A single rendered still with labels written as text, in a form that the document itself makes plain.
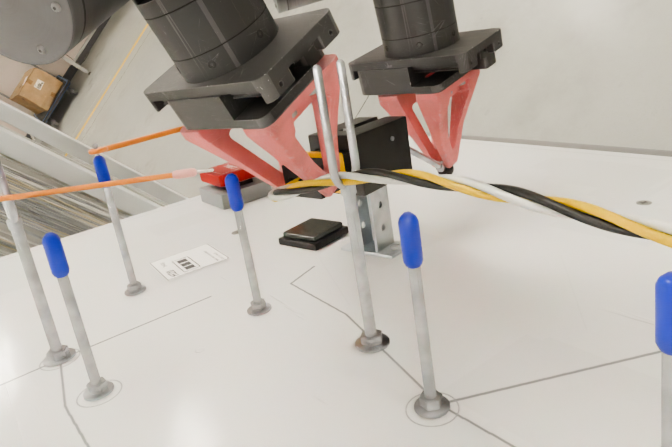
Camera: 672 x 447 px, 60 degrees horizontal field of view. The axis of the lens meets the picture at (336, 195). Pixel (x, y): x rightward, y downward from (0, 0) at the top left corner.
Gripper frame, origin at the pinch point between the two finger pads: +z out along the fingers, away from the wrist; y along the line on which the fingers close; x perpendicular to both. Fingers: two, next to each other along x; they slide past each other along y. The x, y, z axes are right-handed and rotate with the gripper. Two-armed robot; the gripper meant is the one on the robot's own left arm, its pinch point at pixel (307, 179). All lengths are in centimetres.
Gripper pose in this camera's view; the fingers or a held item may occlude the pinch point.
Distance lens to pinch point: 36.2
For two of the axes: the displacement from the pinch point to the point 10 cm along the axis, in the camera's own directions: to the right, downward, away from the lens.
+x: 5.1, -6.8, 5.3
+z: 4.2, 7.3, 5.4
